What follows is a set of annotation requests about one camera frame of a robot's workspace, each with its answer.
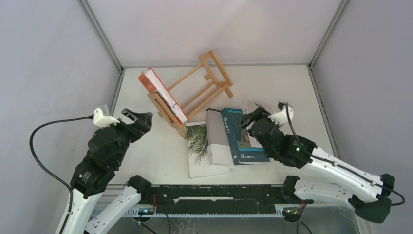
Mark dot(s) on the palm leaf white book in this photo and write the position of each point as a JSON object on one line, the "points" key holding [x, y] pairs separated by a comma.
{"points": [[198, 154]]}

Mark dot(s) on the grey white notebook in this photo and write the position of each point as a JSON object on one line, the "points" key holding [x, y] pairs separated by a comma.
{"points": [[218, 146]]}

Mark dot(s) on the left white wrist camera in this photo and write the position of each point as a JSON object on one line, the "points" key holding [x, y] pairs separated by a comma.
{"points": [[102, 117]]}

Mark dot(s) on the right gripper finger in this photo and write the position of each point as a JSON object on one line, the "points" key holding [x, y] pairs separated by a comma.
{"points": [[260, 111], [247, 119]]}

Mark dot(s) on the coffee cover white book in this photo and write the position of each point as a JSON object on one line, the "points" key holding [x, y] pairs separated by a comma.
{"points": [[251, 106]]}

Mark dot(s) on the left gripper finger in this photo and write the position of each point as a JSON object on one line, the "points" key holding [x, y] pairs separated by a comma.
{"points": [[141, 127], [145, 117]]}

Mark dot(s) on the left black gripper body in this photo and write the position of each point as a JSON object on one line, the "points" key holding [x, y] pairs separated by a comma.
{"points": [[127, 135]]}

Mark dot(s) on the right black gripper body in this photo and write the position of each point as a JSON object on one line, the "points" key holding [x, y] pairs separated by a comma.
{"points": [[268, 151]]}

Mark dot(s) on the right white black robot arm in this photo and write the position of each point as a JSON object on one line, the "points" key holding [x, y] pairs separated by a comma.
{"points": [[367, 195]]}

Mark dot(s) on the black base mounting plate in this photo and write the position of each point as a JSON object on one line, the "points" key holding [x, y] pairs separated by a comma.
{"points": [[217, 199]]}

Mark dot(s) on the orange cover book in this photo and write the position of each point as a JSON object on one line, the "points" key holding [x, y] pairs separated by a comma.
{"points": [[153, 83]]}

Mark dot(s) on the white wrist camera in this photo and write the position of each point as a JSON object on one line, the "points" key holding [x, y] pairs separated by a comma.
{"points": [[102, 117], [282, 116]]}

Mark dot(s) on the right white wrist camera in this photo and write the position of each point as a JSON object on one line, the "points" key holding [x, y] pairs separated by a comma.
{"points": [[282, 116]]}

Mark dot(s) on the wooden book rack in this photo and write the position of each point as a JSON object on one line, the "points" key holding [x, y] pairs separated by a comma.
{"points": [[195, 90]]}

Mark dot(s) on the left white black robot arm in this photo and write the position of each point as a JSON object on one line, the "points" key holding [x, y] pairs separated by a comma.
{"points": [[89, 181]]}

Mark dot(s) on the teal Humor book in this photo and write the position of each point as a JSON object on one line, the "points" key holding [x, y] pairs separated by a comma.
{"points": [[238, 138]]}

